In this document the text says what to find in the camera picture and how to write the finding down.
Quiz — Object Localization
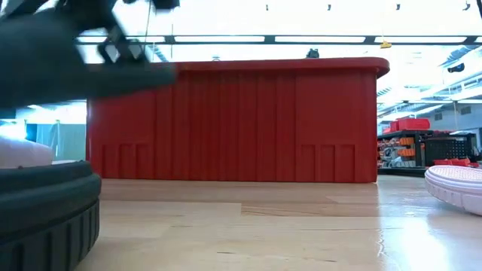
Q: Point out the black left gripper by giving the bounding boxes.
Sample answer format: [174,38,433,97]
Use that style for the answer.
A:
[0,0,178,110]

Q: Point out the black rubber slide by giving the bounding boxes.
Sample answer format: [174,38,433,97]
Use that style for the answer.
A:
[0,160,102,271]

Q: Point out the large red plastic bin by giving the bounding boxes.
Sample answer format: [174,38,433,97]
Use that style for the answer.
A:
[86,56,391,184]

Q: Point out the red bin on shelf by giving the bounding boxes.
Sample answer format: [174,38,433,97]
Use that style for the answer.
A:
[389,117,432,132]

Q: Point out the grey-green curtain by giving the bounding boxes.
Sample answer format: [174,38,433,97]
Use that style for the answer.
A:
[26,119,88,163]

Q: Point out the overhead LED light bar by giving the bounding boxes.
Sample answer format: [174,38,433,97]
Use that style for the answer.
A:
[75,34,482,47]

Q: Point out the black shelf with orange bins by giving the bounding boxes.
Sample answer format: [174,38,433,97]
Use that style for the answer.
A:
[377,129,429,178]

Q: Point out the black pegboard cart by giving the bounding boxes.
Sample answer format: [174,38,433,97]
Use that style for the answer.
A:
[424,132,477,166]

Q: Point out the flat red trays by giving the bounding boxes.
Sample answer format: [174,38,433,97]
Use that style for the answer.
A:
[432,157,480,169]

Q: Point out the white slide showing sole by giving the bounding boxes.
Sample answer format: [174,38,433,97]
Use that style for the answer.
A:
[424,165,482,217]

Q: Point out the white slide with wide strap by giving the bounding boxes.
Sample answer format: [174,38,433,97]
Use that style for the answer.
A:
[0,135,78,169]

